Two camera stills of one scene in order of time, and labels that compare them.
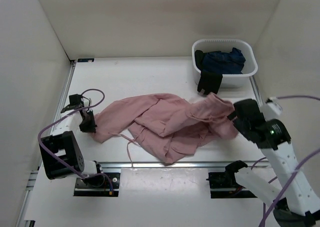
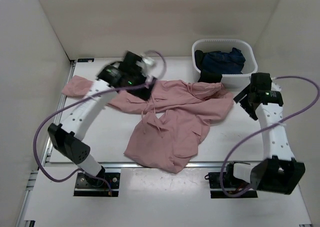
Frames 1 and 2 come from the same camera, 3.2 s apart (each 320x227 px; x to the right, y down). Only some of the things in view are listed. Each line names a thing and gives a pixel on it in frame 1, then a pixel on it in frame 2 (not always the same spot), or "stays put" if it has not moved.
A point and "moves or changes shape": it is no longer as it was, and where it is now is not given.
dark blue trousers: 231,62 stays put
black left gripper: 91,127 to 143,93
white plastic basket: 250,67 stays put
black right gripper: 237,123 to 243,103
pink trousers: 175,128 moves or changes shape
